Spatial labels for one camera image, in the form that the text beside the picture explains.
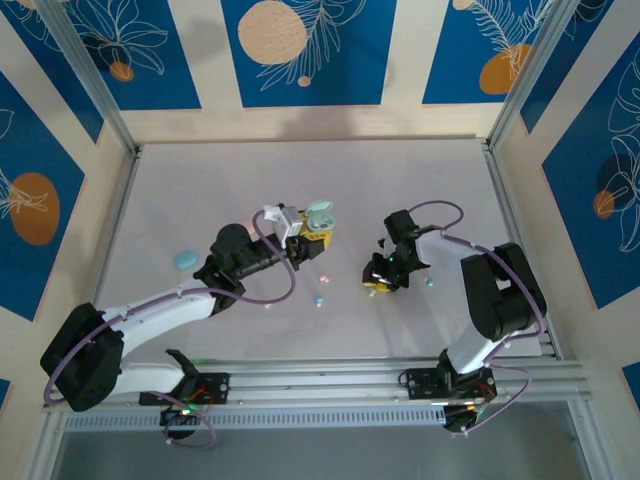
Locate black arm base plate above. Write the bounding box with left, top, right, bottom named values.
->
left=138, top=372, right=231, bottom=407
left=399, top=367, right=497, bottom=402

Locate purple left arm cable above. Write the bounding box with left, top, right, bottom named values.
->
left=43, top=209, right=300, bottom=449

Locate mint green earbud charging case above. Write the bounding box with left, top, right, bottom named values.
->
left=303, top=199, right=336, bottom=233

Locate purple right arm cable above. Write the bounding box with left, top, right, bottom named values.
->
left=407, top=200, right=547, bottom=436

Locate aluminium frame post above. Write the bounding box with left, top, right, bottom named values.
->
left=485, top=0, right=615, bottom=151
left=22, top=412, right=69, bottom=480
left=564, top=399, right=619, bottom=480
left=34, top=0, right=141, bottom=155

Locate aluminium table side rail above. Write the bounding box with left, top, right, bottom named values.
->
left=480, top=140, right=560, bottom=360
left=82, top=147, right=145, bottom=351

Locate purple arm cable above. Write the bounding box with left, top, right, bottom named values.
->
left=43, top=209, right=300, bottom=449
left=407, top=200, right=547, bottom=436

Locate grey slotted cable duct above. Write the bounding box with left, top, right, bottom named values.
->
left=62, top=403, right=447, bottom=434

